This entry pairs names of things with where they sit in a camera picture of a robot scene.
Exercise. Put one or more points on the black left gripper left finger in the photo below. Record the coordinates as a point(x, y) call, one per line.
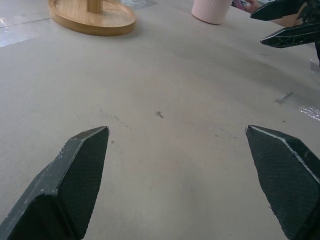
point(62, 190)

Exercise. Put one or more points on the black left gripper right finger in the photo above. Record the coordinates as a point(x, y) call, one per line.
point(287, 180)

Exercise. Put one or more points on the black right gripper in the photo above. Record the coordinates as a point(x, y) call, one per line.
point(312, 12)

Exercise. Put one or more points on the pink ribbed cup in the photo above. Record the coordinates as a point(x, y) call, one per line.
point(211, 10)

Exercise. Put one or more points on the person's hand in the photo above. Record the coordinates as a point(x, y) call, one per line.
point(253, 4)

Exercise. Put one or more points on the dark phone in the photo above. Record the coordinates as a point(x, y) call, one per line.
point(238, 3)

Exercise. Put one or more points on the small grey screw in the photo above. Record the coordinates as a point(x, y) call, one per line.
point(160, 114)

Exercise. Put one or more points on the round wooden stand base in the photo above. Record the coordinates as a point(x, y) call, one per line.
point(100, 17)

